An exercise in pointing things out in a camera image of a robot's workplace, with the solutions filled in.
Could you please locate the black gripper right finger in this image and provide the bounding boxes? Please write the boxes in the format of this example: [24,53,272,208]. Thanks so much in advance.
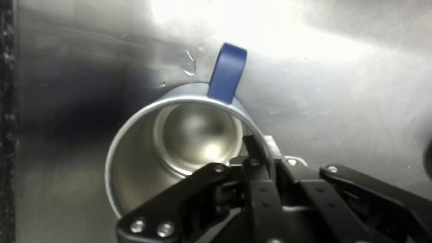
[263,135,307,166]

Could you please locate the blue steel mug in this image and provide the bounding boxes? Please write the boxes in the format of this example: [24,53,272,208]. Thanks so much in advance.
[104,43,266,217]

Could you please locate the stainless steel sink basin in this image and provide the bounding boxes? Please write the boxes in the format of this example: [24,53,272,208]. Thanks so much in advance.
[15,0,432,243]

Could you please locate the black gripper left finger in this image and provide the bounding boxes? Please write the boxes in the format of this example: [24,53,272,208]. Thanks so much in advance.
[241,135,275,188]

